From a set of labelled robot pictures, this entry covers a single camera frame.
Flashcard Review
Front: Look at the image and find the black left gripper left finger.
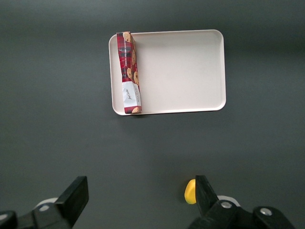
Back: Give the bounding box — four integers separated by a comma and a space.
0, 176, 89, 229

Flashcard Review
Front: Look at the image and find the red tartan cookie box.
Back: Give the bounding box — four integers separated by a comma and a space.
116, 31, 143, 115

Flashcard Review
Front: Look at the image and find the white rectangular tray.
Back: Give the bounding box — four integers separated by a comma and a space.
108, 29, 227, 117

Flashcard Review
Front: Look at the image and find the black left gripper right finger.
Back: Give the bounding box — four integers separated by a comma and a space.
188, 175, 295, 229

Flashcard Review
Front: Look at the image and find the yellow lemon-shaped object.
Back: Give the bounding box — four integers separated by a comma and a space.
183, 179, 198, 205

